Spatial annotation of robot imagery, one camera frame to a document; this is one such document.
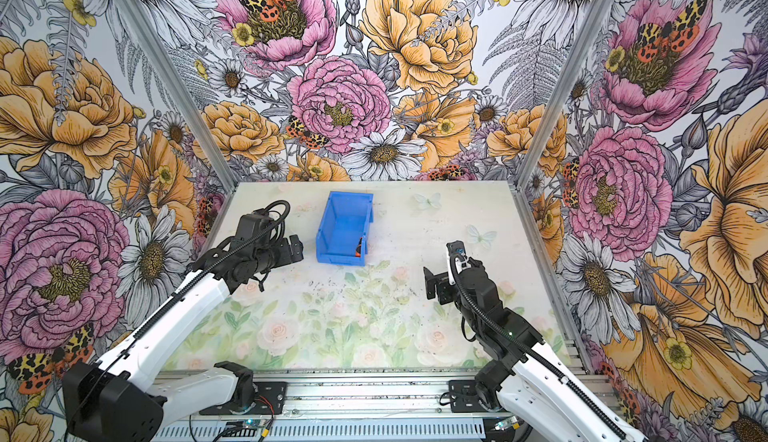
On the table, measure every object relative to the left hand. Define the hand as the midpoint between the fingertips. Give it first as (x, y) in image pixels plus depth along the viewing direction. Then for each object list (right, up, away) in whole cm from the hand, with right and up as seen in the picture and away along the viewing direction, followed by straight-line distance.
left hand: (285, 259), depth 81 cm
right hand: (+41, -3, -6) cm, 42 cm away
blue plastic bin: (+11, +10, +31) cm, 34 cm away
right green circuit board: (+56, -37, -10) cm, 68 cm away
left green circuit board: (-4, -37, -10) cm, 38 cm away
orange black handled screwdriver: (+17, 0, +20) cm, 26 cm away
